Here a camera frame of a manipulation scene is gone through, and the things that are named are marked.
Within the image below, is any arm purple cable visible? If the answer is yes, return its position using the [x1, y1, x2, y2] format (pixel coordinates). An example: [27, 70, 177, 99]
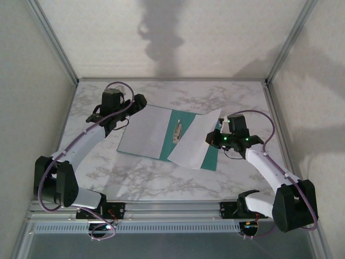
[37, 81, 135, 242]
[231, 109, 319, 240]

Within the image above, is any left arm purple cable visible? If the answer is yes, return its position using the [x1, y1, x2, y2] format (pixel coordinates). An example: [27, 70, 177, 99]
[37, 81, 135, 242]

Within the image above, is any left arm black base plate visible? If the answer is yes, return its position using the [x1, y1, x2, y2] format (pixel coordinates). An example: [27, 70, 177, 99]
[75, 202, 127, 220]

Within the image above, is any wide aluminium frame rail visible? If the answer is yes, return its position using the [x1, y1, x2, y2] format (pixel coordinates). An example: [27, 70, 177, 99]
[25, 199, 320, 222]

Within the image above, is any controller board with LED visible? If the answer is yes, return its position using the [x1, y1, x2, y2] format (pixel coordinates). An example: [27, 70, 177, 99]
[239, 221, 260, 236]
[88, 221, 117, 235]

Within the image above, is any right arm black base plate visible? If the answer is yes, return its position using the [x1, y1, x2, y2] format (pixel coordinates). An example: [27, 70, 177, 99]
[219, 201, 261, 219]

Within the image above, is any aluminium lower frame leg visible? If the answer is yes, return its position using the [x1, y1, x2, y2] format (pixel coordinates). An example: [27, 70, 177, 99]
[10, 220, 37, 259]
[307, 220, 334, 259]

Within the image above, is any aluminium frame post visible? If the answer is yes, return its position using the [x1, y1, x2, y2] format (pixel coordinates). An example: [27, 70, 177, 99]
[265, 0, 320, 85]
[25, 0, 80, 85]

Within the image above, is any metal folder clip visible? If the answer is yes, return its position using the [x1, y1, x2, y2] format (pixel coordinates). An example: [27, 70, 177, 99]
[171, 118, 184, 144]

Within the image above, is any grey slotted cable duct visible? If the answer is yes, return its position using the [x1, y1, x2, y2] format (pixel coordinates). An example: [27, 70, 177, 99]
[31, 222, 242, 234]

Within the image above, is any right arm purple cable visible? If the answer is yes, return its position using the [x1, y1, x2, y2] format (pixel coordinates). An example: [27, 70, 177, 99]
[231, 109, 319, 240]

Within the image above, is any green folder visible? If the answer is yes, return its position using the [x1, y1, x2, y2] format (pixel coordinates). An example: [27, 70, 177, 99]
[116, 104, 218, 171]

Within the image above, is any aluminium side rail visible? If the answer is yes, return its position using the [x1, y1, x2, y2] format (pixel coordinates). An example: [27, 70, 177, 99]
[263, 80, 315, 202]

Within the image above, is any thin aluminium table rail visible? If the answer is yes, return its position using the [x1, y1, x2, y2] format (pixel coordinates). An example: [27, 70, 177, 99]
[77, 77, 267, 83]

